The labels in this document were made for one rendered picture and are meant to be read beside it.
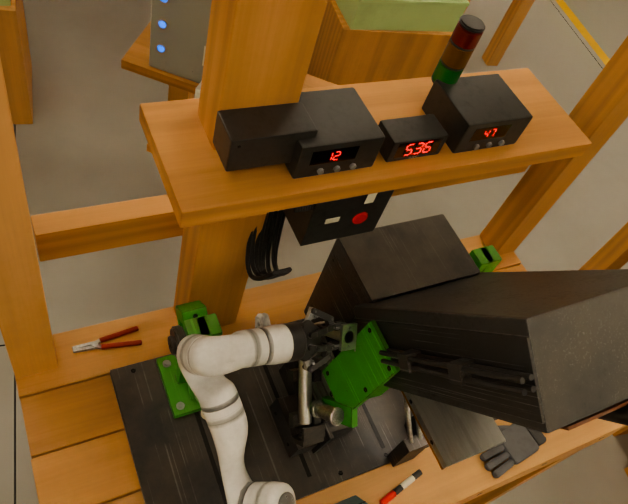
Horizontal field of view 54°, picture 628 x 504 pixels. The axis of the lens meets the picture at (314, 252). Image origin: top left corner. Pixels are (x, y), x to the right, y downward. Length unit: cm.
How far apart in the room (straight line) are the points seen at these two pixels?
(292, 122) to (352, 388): 59
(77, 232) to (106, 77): 236
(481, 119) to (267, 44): 45
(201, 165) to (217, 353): 32
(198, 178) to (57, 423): 72
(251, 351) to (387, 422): 57
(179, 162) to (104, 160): 213
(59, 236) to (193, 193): 38
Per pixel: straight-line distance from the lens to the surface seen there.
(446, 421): 139
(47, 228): 129
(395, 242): 144
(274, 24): 94
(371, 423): 158
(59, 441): 150
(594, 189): 414
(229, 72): 96
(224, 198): 100
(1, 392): 254
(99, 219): 129
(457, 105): 122
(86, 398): 153
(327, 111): 108
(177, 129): 109
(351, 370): 132
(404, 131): 114
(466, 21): 121
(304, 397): 141
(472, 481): 164
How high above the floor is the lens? 229
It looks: 51 degrees down
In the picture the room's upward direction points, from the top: 22 degrees clockwise
